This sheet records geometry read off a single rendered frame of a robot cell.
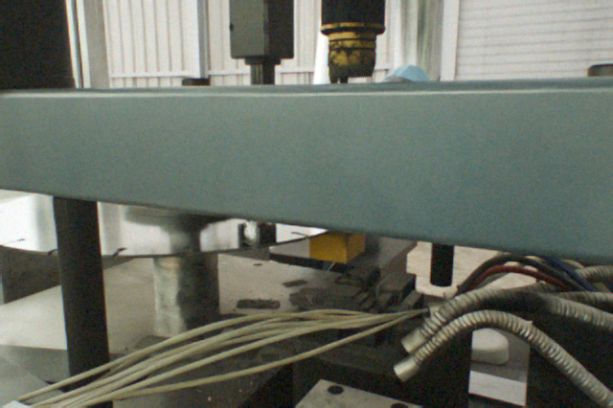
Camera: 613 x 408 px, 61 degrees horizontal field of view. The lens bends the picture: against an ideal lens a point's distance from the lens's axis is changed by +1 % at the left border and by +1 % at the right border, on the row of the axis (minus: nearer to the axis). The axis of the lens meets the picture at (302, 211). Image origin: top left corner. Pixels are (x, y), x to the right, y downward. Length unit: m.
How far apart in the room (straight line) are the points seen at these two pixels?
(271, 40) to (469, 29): 6.01
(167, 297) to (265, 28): 0.25
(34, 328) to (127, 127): 0.36
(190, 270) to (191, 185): 0.32
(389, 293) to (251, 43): 0.23
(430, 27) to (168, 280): 0.68
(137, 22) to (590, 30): 6.31
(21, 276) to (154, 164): 0.54
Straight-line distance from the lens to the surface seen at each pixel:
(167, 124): 0.16
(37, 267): 0.71
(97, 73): 1.01
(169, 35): 8.60
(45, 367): 0.28
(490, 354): 0.64
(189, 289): 0.48
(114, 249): 0.35
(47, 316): 0.53
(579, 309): 0.37
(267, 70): 0.45
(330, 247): 0.39
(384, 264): 0.98
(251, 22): 0.44
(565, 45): 6.27
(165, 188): 0.17
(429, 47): 0.99
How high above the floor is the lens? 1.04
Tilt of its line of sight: 12 degrees down
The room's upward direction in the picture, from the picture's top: straight up
